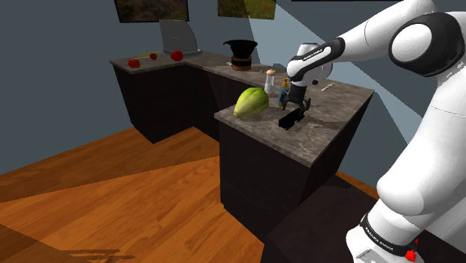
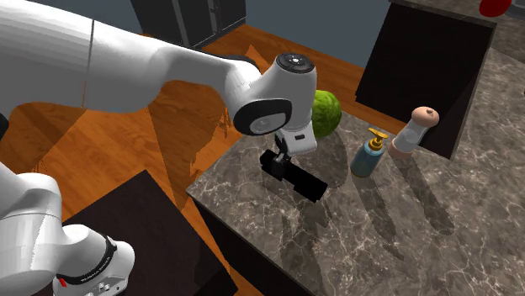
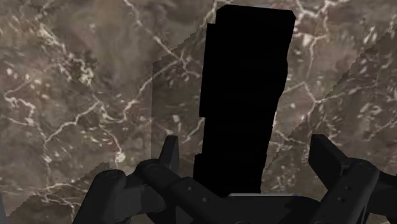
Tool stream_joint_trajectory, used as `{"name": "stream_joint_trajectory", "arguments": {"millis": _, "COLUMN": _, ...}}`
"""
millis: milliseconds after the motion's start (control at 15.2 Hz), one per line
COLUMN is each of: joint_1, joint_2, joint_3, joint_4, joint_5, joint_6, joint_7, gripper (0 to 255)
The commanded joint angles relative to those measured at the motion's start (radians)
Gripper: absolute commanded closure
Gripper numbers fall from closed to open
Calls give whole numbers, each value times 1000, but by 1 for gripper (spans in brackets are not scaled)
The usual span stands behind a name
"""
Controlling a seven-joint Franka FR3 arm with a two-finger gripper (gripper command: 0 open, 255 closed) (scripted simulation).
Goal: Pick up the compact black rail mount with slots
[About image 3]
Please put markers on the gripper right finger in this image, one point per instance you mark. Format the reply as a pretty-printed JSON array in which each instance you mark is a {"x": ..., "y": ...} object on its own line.
[{"x": 347, "y": 183}]

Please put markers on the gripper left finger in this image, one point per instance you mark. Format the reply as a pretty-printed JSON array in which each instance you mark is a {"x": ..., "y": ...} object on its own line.
[{"x": 161, "y": 183}]

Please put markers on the black rectangular block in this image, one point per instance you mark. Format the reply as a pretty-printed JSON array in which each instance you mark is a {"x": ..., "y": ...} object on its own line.
[{"x": 245, "y": 99}]

